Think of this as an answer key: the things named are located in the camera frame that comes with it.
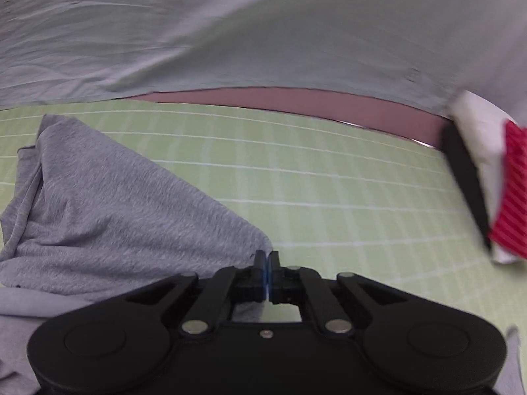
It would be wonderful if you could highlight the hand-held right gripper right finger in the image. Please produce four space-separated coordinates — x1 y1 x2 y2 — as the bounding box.
267 250 412 336

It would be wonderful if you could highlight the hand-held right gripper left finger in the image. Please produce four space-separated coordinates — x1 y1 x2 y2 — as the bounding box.
124 250 268 336

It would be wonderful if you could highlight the grey garment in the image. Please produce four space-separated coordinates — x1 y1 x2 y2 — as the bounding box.
0 114 523 395

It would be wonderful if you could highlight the green grid bed sheet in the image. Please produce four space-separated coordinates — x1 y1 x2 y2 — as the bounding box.
0 99 527 338

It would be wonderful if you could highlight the pink mattress edge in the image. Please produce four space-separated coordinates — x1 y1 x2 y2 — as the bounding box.
124 86 454 151

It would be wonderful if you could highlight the grey carrot print cloth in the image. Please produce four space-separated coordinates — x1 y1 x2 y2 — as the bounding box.
0 0 527 120

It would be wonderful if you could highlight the red checked folded garment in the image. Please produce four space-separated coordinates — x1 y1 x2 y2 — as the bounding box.
488 119 527 262

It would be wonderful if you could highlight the white folded garment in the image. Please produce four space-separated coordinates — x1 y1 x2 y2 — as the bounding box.
449 91 527 266

